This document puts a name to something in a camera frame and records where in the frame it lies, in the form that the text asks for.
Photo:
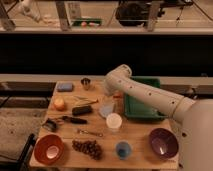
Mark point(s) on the blue plastic cup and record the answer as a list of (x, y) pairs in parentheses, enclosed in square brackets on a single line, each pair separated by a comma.
[(123, 150)]

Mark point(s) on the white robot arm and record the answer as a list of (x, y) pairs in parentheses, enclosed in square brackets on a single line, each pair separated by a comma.
[(195, 116)]

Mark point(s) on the black rectangular case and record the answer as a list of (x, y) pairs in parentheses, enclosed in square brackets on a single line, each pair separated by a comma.
[(81, 110)]

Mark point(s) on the black binder clip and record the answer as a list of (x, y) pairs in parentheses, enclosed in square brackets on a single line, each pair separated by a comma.
[(50, 125)]

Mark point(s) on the blue sponge block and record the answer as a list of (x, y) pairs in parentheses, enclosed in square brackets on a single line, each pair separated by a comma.
[(64, 87)]

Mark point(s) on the bunch of dark grapes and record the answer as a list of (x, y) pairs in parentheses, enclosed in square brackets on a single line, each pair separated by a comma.
[(91, 148)]

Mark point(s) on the green plastic tray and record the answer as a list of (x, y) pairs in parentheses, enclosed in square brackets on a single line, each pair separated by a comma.
[(138, 111)]

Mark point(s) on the black handled tool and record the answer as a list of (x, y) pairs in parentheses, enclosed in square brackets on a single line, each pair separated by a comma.
[(73, 120)]

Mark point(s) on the orange round fruit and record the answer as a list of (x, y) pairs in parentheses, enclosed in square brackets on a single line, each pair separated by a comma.
[(59, 104)]

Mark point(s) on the black chair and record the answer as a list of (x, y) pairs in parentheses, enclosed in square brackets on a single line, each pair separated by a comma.
[(11, 164)]

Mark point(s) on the wooden handled utensil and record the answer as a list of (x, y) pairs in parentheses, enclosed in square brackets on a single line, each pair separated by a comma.
[(84, 100)]

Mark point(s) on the small metal cup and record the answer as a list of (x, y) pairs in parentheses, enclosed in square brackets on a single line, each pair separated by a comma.
[(86, 83)]

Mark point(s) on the orange red bowl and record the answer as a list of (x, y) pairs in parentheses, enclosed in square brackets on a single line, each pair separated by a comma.
[(48, 149)]

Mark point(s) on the purple bowl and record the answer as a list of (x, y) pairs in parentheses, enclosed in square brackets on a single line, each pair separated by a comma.
[(163, 143)]

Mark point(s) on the white plastic cup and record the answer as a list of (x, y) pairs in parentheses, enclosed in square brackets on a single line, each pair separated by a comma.
[(113, 122)]

